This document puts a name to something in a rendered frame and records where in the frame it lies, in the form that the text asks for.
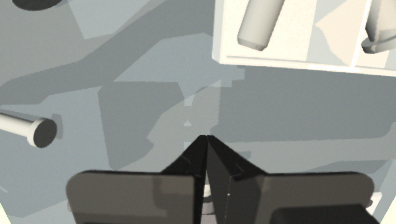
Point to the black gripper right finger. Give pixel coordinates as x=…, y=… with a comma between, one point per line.
x=242, y=194

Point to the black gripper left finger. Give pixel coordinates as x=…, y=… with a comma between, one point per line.
x=126, y=197

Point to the white block with screws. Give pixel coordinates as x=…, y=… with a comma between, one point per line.
x=374, y=201

